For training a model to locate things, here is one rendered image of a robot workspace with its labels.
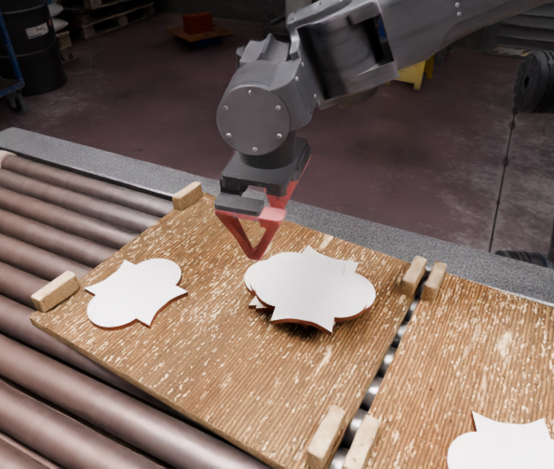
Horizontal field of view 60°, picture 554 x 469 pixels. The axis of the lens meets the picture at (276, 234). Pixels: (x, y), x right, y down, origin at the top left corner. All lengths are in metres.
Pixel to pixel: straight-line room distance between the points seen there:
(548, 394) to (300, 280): 0.30
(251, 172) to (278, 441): 0.27
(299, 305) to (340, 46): 0.29
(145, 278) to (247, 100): 0.37
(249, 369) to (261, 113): 0.31
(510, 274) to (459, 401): 0.27
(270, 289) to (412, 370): 0.19
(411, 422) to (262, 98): 0.36
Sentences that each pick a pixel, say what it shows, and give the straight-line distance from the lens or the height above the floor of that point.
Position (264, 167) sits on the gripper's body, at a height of 1.16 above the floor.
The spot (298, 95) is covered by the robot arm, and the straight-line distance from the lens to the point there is 0.36.
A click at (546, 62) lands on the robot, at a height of 0.95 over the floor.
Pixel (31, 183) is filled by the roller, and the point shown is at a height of 0.92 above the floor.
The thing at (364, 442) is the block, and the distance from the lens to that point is 0.49.
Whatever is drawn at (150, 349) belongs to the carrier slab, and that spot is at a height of 0.94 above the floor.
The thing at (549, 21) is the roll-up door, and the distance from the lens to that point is 5.16.
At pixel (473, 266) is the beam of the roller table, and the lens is 0.77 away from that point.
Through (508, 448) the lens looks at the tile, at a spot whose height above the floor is 0.94.
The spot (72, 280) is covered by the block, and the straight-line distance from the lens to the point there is 0.68.
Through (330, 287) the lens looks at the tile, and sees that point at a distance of 0.59.
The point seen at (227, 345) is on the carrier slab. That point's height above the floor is 0.94.
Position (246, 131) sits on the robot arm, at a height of 1.23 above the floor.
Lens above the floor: 1.38
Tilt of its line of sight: 37 degrees down
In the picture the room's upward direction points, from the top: straight up
